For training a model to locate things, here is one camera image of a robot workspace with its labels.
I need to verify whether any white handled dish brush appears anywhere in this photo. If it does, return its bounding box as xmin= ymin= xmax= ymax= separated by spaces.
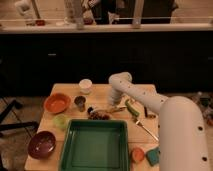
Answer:
xmin=87 ymin=107 xmax=126 ymax=114

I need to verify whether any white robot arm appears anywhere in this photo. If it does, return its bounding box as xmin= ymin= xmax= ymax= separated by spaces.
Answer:
xmin=108 ymin=72 xmax=211 ymax=171

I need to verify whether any orange red bowl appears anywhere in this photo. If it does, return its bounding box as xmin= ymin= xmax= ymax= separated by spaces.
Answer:
xmin=44 ymin=93 xmax=71 ymax=114

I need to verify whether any small green bowl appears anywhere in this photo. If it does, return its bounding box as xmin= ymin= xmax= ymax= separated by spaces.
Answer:
xmin=53 ymin=114 xmax=68 ymax=131

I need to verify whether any small orange bowl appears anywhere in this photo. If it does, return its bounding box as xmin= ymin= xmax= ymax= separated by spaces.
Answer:
xmin=131 ymin=147 xmax=145 ymax=164

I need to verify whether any dark maroon bowl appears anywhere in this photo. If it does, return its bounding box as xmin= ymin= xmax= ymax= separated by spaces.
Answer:
xmin=28 ymin=131 xmax=56 ymax=160

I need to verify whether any brown toy food pile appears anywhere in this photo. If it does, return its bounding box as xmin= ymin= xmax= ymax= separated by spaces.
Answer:
xmin=88 ymin=112 xmax=110 ymax=120

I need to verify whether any white cup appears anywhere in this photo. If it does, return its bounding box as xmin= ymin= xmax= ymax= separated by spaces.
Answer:
xmin=79 ymin=79 xmax=92 ymax=94

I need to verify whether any small metal cup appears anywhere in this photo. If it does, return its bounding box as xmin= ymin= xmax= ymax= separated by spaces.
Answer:
xmin=74 ymin=96 xmax=86 ymax=112

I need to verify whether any green plastic tray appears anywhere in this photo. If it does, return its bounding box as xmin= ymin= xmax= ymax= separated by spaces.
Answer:
xmin=58 ymin=119 xmax=130 ymax=171

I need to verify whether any black chair base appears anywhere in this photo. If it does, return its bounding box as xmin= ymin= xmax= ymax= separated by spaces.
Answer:
xmin=0 ymin=97 xmax=39 ymax=138

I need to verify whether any dark handled tool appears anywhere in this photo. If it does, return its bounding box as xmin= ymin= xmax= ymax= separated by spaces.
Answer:
xmin=144 ymin=107 xmax=156 ymax=119

